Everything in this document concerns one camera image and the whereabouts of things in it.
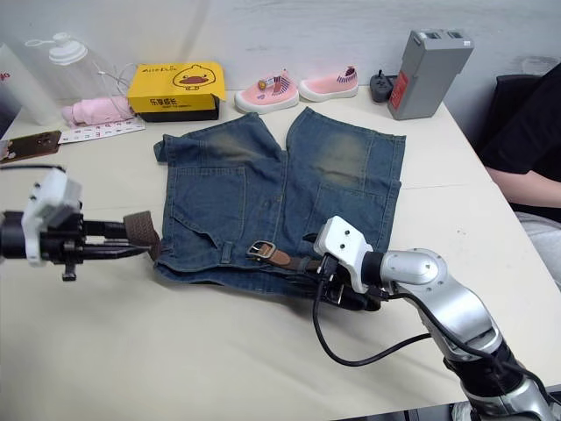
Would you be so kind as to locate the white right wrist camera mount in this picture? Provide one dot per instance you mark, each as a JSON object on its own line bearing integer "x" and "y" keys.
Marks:
{"x": 342, "y": 241}

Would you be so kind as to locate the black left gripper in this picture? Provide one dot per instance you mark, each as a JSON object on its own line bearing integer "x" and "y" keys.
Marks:
{"x": 61, "y": 241}

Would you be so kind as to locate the pink folded cloth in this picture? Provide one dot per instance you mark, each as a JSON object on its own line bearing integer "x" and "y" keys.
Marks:
{"x": 96, "y": 112}

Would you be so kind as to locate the white printed letter card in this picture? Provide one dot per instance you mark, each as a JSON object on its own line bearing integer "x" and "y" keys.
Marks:
{"x": 101, "y": 130}

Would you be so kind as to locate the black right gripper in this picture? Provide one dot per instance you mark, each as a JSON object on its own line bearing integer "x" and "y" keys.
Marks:
{"x": 350, "y": 300}

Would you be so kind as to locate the clear plastic bottle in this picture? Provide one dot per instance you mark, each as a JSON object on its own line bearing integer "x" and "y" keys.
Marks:
{"x": 74, "y": 74}

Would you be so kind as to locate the plain pink shoe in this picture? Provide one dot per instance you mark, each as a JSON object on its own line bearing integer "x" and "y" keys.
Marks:
{"x": 326, "y": 85}

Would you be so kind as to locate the person in black shirt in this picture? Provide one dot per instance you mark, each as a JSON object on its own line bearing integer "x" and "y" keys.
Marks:
{"x": 530, "y": 127}

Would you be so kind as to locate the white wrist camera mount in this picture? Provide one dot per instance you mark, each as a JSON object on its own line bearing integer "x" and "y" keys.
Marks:
{"x": 342, "y": 241}
{"x": 46, "y": 197}

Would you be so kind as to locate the blue denim shorts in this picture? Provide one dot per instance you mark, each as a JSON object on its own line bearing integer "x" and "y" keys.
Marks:
{"x": 245, "y": 197}

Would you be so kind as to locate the person's bare forearm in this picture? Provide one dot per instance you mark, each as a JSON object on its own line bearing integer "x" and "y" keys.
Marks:
{"x": 526, "y": 186}

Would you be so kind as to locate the grey battery pack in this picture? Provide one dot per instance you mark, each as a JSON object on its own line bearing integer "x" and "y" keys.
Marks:
{"x": 421, "y": 74}

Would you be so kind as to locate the brown printed tag card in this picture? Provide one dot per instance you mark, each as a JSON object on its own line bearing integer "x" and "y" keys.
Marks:
{"x": 28, "y": 147}

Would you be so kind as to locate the pink shoe with badge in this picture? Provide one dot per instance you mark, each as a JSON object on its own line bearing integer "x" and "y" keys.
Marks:
{"x": 265, "y": 94}

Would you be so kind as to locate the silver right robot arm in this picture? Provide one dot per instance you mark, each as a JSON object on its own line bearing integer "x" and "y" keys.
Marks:
{"x": 456, "y": 302}

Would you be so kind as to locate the yellow duck shoe box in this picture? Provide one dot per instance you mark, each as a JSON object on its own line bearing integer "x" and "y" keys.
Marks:
{"x": 175, "y": 87}

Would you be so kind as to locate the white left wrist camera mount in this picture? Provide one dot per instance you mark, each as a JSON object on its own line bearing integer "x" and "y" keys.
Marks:
{"x": 46, "y": 197}

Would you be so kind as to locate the brown braided belt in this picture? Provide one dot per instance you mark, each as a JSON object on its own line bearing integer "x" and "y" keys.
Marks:
{"x": 140, "y": 230}

